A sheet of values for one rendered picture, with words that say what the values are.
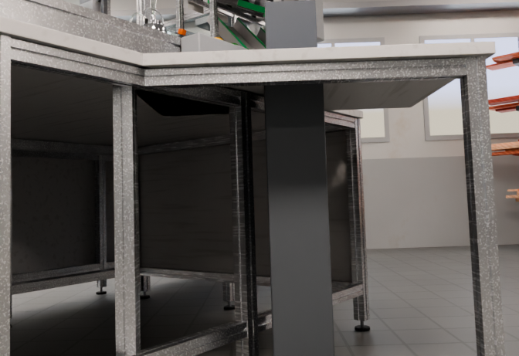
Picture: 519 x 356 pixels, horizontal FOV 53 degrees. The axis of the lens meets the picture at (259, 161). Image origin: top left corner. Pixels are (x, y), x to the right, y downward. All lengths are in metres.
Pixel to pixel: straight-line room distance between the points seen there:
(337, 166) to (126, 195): 1.16
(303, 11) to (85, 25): 0.59
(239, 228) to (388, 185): 4.04
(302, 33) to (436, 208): 4.26
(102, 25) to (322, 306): 0.89
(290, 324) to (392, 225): 4.10
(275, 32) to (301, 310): 0.75
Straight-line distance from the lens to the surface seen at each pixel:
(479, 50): 1.33
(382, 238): 5.46
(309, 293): 1.43
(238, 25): 2.08
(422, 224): 5.55
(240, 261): 1.52
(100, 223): 3.26
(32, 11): 1.22
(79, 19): 1.28
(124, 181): 1.25
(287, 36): 1.48
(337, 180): 2.19
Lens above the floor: 0.51
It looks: 4 degrees up
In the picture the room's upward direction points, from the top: 2 degrees counter-clockwise
